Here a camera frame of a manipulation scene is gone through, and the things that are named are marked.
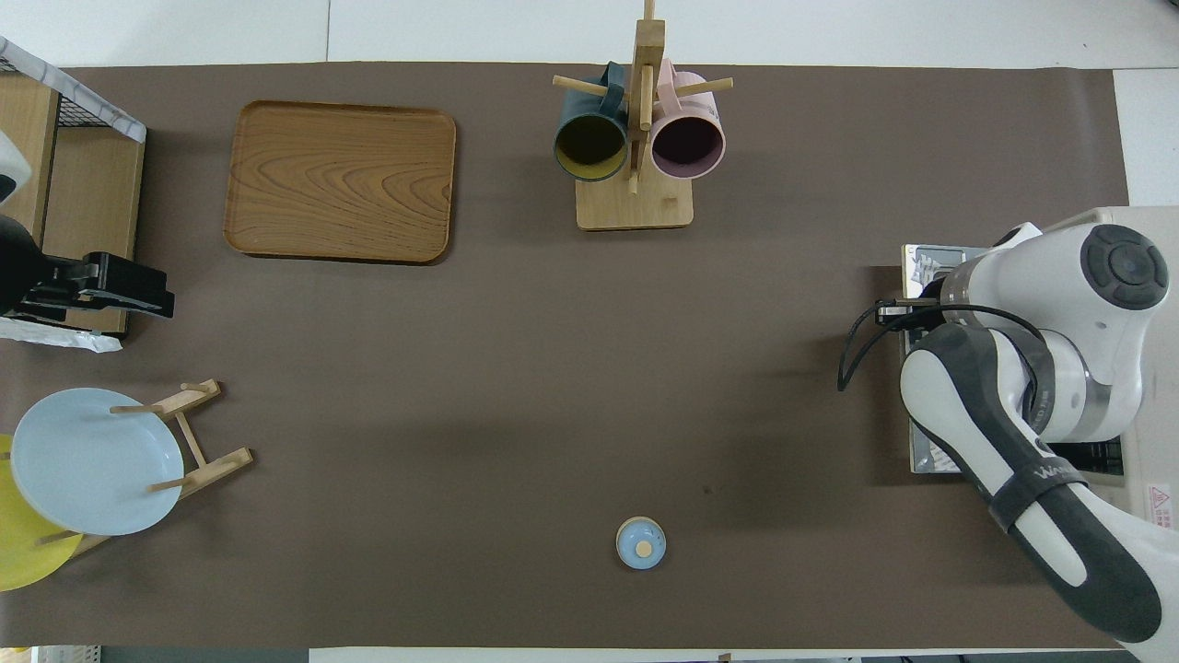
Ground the dark blue mug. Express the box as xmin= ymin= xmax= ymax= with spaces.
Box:
xmin=553 ymin=63 xmax=632 ymax=184

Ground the pink mug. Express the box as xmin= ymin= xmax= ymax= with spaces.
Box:
xmin=649 ymin=60 xmax=728 ymax=181

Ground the black wire basket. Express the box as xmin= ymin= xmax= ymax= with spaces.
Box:
xmin=0 ymin=53 xmax=123 ymax=141

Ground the light blue plate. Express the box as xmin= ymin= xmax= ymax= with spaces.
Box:
xmin=9 ymin=387 xmax=186 ymax=538

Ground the white rounded device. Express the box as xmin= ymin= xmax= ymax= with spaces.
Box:
xmin=0 ymin=132 xmax=34 ymax=206

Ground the wooden stepped shelf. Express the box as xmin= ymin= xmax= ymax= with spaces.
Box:
xmin=0 ymin=74 xmax=147 ymax=335

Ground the yellow plate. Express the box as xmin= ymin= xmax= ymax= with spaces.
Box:
xmin=0 ymin=433 xmax=85 ymax=592

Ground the brown wooden tray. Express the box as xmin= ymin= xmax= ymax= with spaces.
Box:
xmin=224 ymin=99 xmax=458 ymax=266

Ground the wooden mug tree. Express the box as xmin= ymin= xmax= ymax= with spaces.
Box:
xmin=553 ymin=0 xmax=735 ymax=231

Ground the wooden plate rack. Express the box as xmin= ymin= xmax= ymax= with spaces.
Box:
xmin=37 ymin=378 xmax=255 ymax=559

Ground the wooden shelf box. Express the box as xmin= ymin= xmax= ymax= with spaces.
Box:
xmin=0 ymin=37 xmax=148 ymax=356

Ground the beige toaster oven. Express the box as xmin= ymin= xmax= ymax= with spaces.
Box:
xmin=901 ymin=207 xmax=1179 ymax=554

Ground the brown table mat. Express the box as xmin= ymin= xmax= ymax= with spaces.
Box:
xmin=0 ymin=63 xmax=1176 ymax=650

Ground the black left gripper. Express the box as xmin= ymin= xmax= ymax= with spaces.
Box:
xmin=0 ymin=215 xmax=177 ymax=323

